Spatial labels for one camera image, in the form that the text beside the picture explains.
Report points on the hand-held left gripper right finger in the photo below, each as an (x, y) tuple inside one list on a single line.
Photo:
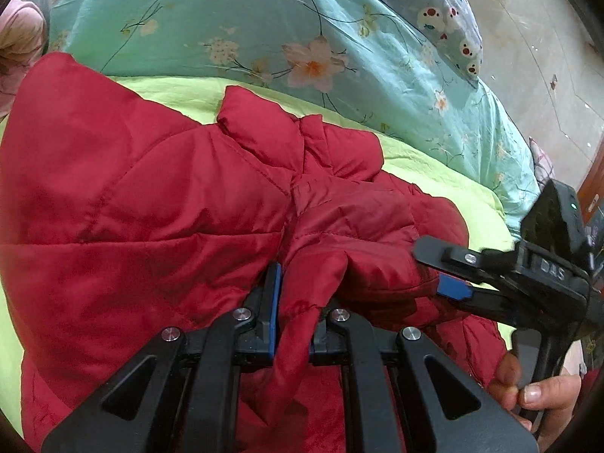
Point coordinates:
[(325, 342)]

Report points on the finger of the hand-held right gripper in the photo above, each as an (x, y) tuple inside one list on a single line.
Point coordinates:
[(453, 257), (453, 289)]

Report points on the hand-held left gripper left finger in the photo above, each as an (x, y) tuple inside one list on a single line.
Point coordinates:
[(275, 292)]

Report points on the red quilted jacket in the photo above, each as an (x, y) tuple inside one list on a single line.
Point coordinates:
[(141, 198)]

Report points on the person's right hand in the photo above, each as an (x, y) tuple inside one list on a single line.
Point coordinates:
[(552, 394)]

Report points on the brown wooden furniture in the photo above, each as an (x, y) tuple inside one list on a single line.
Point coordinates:
[(595, 184)]

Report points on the lime green blanket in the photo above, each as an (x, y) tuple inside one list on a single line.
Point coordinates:
[(424, 160)]

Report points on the plaid cloth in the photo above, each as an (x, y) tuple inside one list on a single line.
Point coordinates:
[(540, 160)]

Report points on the bear print pillow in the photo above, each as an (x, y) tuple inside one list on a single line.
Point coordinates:
[(439, 4)]

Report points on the teal floral quilt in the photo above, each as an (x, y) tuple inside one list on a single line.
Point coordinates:
[(188, 9)]

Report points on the pink quilt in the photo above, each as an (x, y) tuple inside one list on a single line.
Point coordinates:
[(19, 33)]

